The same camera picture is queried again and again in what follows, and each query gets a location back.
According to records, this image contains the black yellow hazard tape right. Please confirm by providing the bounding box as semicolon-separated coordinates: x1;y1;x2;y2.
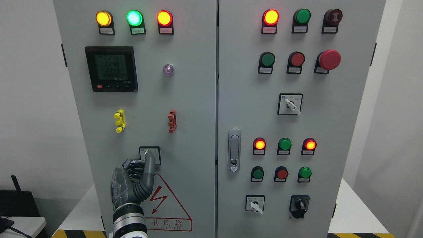
327;233;394;238

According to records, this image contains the dark green push button lower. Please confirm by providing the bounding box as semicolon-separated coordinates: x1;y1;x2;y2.
250;166;264;182

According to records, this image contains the dark red buzzer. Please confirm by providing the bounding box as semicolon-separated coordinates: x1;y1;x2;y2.
321;9;343;34

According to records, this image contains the red push button upper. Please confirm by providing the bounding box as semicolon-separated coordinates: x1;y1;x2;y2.
287;51;305;74

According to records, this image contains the red terminal clip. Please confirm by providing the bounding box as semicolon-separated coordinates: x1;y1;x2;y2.
168;110;177;134

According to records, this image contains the black rotary selector switch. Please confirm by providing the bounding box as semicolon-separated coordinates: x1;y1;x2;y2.
289;195;310;219

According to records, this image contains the green indicator lower middle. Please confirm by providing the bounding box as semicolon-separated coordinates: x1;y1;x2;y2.
277;138;292;155

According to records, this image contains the lit red indicator light left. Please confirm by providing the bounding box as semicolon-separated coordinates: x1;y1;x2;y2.
157;10;174;35

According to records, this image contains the black yellow hazard tape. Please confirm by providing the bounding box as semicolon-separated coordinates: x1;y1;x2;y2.
327;233;394;238
52;229;107;238

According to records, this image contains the black yellow hazard tape left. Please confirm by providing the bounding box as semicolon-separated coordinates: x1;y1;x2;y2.
52;229;107;238

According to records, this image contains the silver door lock handle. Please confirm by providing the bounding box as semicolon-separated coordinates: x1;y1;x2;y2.
228;128;241;172

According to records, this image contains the grey left cabinet door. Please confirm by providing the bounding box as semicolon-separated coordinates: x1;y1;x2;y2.
54;0;217;238

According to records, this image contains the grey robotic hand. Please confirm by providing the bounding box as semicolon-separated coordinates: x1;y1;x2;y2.
111;150;155;211

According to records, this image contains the grey right cabinet door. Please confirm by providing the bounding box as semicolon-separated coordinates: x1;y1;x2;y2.
216;0;385;238

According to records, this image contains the black digital power meter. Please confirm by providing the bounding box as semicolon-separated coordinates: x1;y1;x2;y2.
85;46;138;92

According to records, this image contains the green push button lower right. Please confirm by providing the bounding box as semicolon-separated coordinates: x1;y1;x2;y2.
297;166;312;183

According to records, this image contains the white rotary switch door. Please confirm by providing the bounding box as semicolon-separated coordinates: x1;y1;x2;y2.
139;146;161;166

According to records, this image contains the white rotary switch lower right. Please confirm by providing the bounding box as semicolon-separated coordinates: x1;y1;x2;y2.
245;194;265;215

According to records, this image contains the red triangle warning sticker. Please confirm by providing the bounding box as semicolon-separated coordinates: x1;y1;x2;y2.
142;174;192;232

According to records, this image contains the lit red indicator top right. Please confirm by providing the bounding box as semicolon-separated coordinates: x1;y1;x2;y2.
261;9;279;34

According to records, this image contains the white rotary switch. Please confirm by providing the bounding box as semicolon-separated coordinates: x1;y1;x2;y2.
245;194;265;215
278;93;303;115

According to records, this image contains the lit red indicator lower right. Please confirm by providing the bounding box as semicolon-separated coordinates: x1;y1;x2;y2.
301;138;317;155

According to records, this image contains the grey cabinet door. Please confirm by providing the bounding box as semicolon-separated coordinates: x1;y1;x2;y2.
54;0;217;238
216;0;385;238

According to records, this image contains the red push button lower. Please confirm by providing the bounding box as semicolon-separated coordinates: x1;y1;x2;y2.
274;166;289;182

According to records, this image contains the yellow terminal clip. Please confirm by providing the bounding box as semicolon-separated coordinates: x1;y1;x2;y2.
114;109;126;134

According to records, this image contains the yellow indicator light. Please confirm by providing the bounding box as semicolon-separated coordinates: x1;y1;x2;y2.
96;10;115;35

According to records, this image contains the red push button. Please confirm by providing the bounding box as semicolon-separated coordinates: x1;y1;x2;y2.
274;166;289;182
287;51;305;74

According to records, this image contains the lit green indicator light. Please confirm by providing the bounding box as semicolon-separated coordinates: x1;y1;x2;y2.
126;10;146;35

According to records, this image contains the small purple lens indicator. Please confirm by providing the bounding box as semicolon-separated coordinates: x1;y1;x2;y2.
163;63;175;77

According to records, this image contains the green indicator top right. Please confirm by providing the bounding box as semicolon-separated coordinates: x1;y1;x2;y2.
291;9;311;33

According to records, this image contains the black device with antenna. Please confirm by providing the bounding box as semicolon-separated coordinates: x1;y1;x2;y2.
0;175;40;217

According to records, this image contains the white side table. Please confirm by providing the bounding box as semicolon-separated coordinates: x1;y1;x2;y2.
0;217;47;238

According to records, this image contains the red emergency stop button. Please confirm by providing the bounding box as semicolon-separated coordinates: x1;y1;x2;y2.
314;49;341;74

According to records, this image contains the white rotary switch upper right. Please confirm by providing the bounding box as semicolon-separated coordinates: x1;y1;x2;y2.
278;93;303;115

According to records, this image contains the green push button upper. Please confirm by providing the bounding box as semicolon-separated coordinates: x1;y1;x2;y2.
258;52;275;74

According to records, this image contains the lit red indicator lower left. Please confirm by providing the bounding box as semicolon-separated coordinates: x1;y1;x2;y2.
252;138;266;155

